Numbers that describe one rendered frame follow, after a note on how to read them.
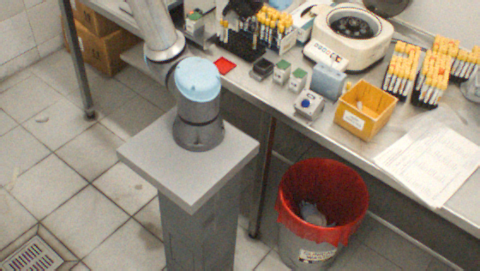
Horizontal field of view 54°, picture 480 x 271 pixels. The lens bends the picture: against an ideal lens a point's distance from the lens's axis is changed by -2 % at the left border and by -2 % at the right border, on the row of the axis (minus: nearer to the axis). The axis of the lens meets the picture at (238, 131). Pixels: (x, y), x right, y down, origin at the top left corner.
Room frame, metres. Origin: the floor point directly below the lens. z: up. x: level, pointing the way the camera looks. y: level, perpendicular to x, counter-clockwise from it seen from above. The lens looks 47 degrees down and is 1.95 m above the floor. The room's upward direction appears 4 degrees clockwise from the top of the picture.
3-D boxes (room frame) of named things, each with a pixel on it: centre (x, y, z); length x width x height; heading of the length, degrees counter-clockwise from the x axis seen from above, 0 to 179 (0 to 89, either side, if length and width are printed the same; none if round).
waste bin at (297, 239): (1.15, -0.35, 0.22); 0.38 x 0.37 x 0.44; 54
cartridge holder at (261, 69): (1.30, -0.07, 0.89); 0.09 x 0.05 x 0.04; 143
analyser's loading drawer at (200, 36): (1.46, 0.20, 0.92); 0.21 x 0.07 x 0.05; 54
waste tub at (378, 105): (1.09, -0.38, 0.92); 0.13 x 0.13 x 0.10; 51
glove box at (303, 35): (1.58, -0.25, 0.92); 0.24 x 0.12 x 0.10; 144
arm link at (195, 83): (0.96, 0.12, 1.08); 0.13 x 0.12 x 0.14; 38
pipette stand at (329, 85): (1.21, -0.28, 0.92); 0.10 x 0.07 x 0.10; 56
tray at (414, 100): (1.26, -0.63, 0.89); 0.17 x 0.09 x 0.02; 161
